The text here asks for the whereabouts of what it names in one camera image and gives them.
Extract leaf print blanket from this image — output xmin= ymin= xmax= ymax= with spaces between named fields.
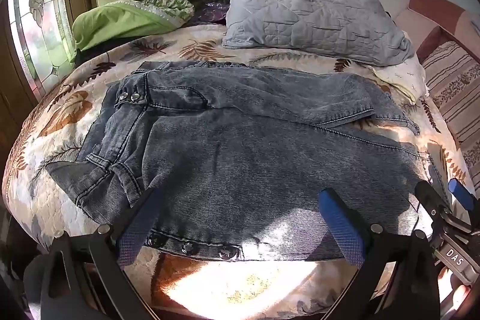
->
xmin=2 ymin=24 xmax=469 ymax=317

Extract grey quilted pillow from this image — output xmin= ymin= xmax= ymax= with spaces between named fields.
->
xmin=222 ymin=0 xmax=416 ymax=66

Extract grey denim pants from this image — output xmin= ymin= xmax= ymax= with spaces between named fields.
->
xmin=45 ymin=59 xmax=447 ymax=262

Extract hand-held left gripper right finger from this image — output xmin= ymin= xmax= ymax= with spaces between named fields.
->
xmin=317 ymin=188 xmax=441 ymax=320

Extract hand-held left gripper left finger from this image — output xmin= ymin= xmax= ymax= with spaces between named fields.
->
xmin=39 ymin=187 xmax=166 ymax=320

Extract stained glass window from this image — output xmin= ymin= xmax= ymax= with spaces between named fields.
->
xmin=7 ymin=0 xmax=76 ymax=92

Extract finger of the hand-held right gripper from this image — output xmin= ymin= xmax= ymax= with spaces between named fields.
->
xmin=414 ymin=181 xmax=452 ymax=231
xmin=448 ymin=178 xmax=476 ymax=212

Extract purple cloth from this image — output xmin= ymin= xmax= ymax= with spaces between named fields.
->
xmin=191 ymin=1 xmax=230 ymax=26

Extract striped sofa cushion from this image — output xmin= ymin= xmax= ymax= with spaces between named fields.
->
xmin=409 ymin=0 xmax=480 ymax=193

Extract cream cloth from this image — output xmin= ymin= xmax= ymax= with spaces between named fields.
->
xmin=365 ymin=55 xmax=428 ymax=105

